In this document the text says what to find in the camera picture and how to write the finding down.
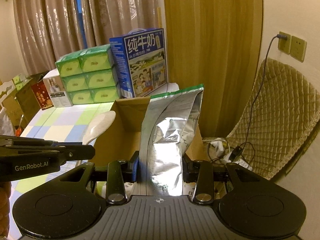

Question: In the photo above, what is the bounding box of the wooden door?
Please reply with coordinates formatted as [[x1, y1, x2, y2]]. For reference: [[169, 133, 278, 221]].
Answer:
[[164, 0, 263, 137]]

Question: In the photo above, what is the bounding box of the red gift box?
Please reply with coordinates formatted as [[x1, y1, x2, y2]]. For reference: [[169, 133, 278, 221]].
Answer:
[[31, 80, 54, 110]]

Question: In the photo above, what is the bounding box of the green white medicine box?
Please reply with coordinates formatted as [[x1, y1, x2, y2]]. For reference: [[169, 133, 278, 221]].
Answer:
[[96, 181, 106, 198]]

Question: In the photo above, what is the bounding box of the wall power socket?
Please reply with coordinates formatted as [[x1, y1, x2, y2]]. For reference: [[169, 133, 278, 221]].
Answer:
[[278, 31, 307, 62]]

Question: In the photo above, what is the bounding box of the green tissue box pack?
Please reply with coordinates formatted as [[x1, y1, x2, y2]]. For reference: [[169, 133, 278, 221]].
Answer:
[[55, 44, 120, 105]]

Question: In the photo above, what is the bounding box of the white power strip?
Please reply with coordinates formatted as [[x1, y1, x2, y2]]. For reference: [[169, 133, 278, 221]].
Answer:
[[207, 138, 253, 171]]

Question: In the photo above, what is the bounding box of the quilted chair cover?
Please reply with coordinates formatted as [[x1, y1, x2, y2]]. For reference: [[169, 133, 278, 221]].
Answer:
[[227, 58, 319, 179]]

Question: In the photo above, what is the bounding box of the person left hand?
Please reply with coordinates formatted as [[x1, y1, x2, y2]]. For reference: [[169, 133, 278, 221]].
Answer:
[[0, 182, 11, 239]]

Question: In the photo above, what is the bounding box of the beige curtain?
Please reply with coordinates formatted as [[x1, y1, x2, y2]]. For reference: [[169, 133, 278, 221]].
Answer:
[[14, 0, 160, 75]]

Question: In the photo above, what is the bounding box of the black charger cable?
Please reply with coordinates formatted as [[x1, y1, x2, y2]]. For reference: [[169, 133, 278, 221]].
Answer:
[[207, 34, 288, 164]]

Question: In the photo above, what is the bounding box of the blue milk carton box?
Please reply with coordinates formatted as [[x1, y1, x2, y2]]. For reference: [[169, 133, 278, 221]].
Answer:
[[109, 28, 167, 98]]

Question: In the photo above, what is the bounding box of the checkered tablecloth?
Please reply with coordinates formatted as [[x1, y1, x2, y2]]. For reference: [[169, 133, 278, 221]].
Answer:
[[10, 103, 112, 204]]

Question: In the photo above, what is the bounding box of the dark tray with clutter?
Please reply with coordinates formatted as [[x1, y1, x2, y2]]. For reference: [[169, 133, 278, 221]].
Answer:
[[0, 107, 24, 137]]

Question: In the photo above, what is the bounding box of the brown paper bag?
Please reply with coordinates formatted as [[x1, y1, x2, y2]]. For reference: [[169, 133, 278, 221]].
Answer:
[[1, 71, 48, 128]]

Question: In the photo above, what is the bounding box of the white product box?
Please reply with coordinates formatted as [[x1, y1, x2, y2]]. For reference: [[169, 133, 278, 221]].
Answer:
[[43, 69, 72, 108]]

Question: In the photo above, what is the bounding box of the brown cardboard box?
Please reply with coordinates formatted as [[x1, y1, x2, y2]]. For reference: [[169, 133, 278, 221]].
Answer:
[[87, 96, 228, 201]]

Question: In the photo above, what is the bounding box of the silver foil pouch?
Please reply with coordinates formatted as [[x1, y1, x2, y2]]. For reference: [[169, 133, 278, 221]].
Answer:
[[132, 84, 204, 196]]

